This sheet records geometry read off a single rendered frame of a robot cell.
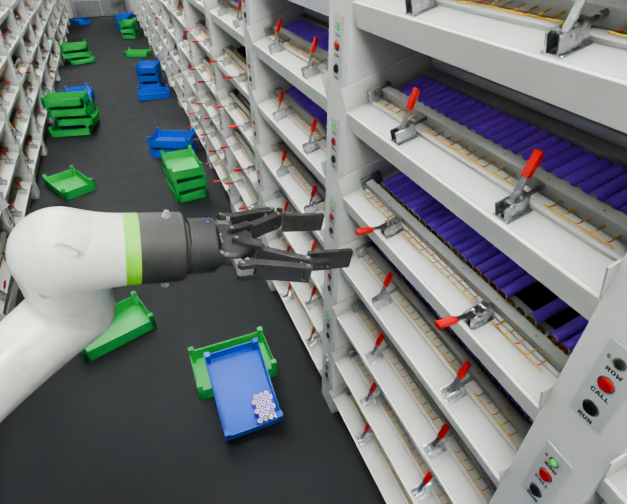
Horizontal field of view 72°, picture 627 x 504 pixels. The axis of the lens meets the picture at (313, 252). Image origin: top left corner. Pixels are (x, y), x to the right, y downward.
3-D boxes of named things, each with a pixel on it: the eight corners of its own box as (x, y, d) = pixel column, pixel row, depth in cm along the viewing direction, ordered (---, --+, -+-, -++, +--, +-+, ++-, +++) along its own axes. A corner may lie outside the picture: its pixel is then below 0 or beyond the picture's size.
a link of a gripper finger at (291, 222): (281, 232, 69) (279, 229, 69) (321, 230, 72) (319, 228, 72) (284, 215, 67) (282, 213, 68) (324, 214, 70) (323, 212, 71)
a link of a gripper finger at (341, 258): (307, 250, 60) (309, 253, 59) (351, 247, 63) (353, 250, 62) (303, 268, 62) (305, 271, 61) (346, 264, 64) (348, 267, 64)
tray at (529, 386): (537, 425, 60) (542, 392, 54) (346, 211, 105) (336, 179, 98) (652, 355, 62) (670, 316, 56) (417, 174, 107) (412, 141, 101)
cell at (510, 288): (539, 282, 71) (506, 301, 70) (531, 276, 72) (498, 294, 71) (540, 275, 69) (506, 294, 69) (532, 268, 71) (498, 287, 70)
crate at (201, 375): (200, 401, 160) (197, 388, 155) (191, 360, 175) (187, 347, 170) (277, 375, 169) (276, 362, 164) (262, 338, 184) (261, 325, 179)
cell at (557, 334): (591, 325, 63) (554, 346, 63) (582, 314, 64) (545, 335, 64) (596, 321, 62) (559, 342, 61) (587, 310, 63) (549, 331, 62)
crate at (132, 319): (86, 363, 173) (80, 350, 168) (70, 334, 186) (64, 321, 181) (157, 327, 189) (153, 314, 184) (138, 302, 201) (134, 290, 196)
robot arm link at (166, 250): (141, 231, 49) (134, 193, 56) (142, 309, 55) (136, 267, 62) (195, 229, 52) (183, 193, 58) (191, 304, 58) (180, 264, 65)
